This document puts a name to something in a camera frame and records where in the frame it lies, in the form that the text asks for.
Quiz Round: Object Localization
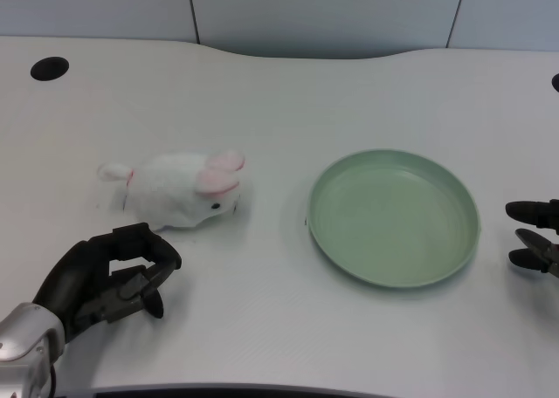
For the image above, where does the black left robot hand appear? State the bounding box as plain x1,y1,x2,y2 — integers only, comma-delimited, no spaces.
31,223,183,344

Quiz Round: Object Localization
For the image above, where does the green round plate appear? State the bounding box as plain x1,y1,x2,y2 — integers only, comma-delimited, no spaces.
305,149,482,289

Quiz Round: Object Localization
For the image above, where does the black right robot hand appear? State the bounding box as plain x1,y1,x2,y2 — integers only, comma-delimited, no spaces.
505,199,559,280

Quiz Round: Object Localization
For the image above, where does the white rabbit plush doll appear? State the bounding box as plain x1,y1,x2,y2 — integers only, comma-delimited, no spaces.
96,150,246,232

